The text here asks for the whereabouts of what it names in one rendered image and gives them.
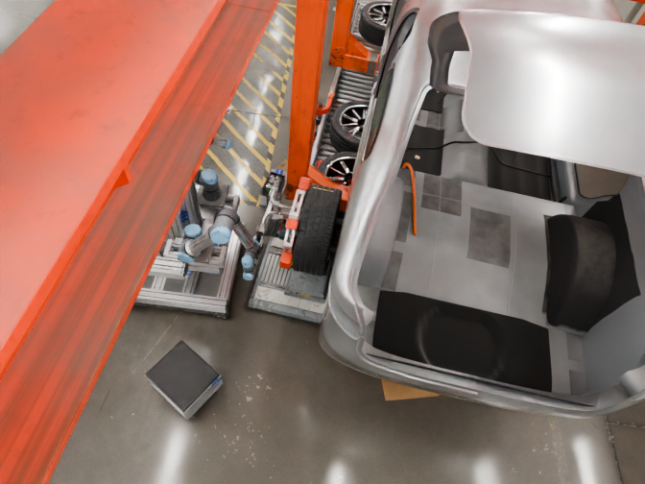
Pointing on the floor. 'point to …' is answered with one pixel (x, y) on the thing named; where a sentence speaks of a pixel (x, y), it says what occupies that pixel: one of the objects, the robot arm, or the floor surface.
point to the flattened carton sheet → (403, 392)
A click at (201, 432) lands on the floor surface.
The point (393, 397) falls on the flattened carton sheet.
